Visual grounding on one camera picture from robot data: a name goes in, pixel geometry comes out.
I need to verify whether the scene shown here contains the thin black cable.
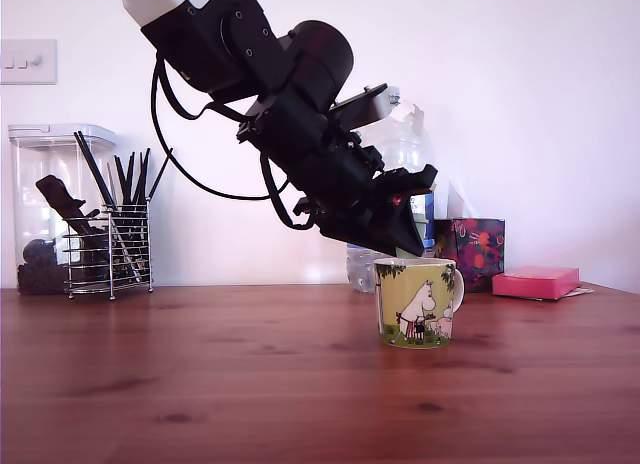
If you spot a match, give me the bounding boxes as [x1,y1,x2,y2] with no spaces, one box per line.
[149,53,291,201]

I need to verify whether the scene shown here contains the dark coffee beans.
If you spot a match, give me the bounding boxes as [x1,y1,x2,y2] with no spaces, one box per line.
[16,238,69,296]

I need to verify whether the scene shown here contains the chrome wire utensil rack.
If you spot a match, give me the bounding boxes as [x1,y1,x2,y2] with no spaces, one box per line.
[62,203,155,301]

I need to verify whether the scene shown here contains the black plastic utensil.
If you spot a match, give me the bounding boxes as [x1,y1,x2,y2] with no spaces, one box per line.
[34,175,112,285]

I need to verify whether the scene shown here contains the long black chopstick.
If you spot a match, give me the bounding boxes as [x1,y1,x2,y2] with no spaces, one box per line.
[73,130,146,285]
[79,133,149,285]

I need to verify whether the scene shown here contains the white tissue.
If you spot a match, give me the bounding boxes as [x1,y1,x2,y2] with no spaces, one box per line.
[446,176,485,220]

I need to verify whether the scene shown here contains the green cartoon print mug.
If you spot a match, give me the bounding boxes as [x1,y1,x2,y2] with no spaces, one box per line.
[372,256,466,350]

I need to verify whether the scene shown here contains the pink flat box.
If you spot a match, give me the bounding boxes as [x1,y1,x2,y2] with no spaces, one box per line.
[492,266,582,303]

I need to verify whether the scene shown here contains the clear storage jar white lid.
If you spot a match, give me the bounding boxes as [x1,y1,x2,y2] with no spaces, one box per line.
[7,123,117,296]

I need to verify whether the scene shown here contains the thick black cable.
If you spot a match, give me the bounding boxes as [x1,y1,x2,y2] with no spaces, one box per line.
[259,151,319,231]
[158,58,256,122]

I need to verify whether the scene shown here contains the white wall light switch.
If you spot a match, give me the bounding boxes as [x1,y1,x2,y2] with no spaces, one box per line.
[0,38,59,87]

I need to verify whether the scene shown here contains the thin grey chopstick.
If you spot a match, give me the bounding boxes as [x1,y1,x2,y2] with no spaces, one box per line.
[106,163,120,208]

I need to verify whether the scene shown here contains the large clear water bottle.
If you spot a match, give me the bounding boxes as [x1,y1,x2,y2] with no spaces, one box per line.
[344,86,437,294]

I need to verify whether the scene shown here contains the floral tissue box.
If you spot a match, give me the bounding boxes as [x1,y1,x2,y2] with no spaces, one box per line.
[433,217,506,294]

